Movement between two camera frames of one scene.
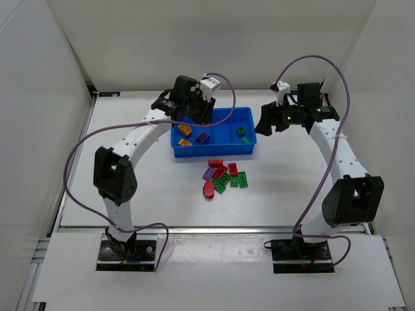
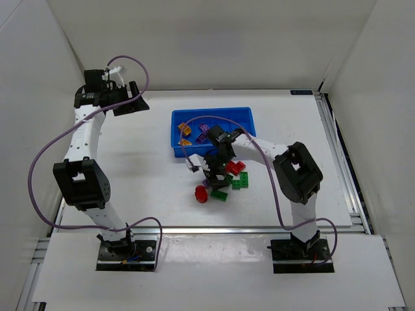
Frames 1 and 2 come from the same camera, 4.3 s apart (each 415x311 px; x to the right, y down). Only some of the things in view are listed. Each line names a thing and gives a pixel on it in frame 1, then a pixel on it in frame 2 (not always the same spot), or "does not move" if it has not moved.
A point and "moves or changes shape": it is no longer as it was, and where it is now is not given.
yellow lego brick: [184, 142] does not move
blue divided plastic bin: [235, 137] does not move
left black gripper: [201, 108] → [130, 98]
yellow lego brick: [184, 129] does not move
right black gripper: [270, 116] → [216, 169]
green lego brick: [242, 179] does not move
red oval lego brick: [208, 190] moves or changes shape
